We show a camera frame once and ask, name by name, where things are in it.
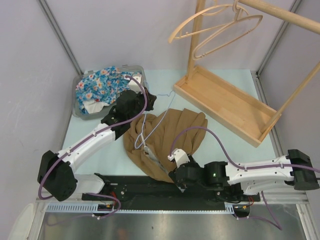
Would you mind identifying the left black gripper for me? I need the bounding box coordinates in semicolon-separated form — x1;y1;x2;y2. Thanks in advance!
127;86;156;122

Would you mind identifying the blue floral cloth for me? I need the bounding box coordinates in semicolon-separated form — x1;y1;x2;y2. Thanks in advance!
75;66;143;115

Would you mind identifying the tan brown skirt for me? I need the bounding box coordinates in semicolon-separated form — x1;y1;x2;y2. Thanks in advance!
123;108;208;183

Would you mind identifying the light blue wire hanger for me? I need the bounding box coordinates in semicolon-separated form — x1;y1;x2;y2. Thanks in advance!
134;81;176;150

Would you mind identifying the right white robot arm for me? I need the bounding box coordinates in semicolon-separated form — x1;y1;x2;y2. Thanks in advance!
167;148;320;201

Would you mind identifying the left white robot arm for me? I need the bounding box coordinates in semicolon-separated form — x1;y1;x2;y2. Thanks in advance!
37;90;157;202

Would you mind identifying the upper wooden hanger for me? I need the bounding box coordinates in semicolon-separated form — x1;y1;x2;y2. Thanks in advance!
168;0;249;44

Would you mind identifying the wooden hanger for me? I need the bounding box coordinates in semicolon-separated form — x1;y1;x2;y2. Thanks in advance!
168;0;249;44
191;0;263;60

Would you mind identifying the lower wooden hanger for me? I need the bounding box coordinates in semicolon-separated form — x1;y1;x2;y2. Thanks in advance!
191;0;263;60

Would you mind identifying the grey plastic tray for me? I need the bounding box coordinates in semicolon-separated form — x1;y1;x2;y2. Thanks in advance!
72;65;146;120

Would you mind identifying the wooden clothes rack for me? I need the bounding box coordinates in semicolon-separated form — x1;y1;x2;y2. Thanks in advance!
173;0;320;148

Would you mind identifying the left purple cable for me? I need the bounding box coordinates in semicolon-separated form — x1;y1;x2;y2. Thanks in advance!
37;74;148;200

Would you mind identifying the purple cable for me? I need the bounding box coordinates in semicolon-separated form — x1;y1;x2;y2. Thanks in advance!
37;74;148;200
169;126;320;230

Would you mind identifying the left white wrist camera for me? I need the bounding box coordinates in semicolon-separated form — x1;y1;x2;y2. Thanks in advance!
128;73;142;93

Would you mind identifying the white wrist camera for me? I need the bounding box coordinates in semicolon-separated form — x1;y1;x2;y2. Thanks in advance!
128;73;142;93
167;148;190;168

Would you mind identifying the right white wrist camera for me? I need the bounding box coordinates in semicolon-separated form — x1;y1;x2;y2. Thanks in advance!
167;148;190;168

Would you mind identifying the white slotted cable duct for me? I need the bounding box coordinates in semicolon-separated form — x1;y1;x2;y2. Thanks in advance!
46;201;237;215

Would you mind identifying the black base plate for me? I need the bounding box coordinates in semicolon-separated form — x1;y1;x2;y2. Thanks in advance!
96;173;261;211

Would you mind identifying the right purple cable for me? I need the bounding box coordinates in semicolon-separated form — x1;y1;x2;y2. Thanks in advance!
169;126;320;230

